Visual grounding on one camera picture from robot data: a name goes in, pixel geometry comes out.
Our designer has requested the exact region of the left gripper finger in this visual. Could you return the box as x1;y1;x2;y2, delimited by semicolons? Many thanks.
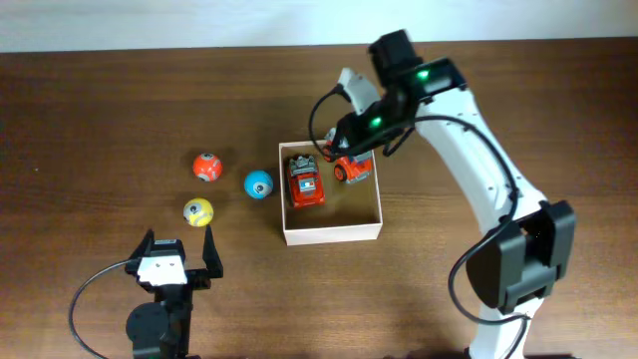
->
129;229;155;260
202;224;223;278

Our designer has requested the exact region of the yellow toy ball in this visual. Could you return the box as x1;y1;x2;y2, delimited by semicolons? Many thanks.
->
182;197;214;227

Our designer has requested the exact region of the red fire truck yellow ladder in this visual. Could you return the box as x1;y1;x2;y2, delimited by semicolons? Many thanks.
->
322;128;373;183

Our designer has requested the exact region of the orange toy ball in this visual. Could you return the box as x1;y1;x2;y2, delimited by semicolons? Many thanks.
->
192;153;223;182

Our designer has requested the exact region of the red fire truck grey top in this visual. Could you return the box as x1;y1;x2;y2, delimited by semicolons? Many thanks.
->
287;155;325;208

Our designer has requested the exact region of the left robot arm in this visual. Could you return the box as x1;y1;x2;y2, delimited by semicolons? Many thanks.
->
125;226;223;359

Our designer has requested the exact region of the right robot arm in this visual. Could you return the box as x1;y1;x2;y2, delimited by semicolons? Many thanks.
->
324;30;576;358

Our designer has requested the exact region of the blue toy ball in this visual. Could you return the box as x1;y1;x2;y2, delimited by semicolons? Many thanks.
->
243;171;274;199

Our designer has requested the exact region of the open cardboard box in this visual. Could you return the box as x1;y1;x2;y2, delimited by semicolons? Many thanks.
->
278;141;383;246

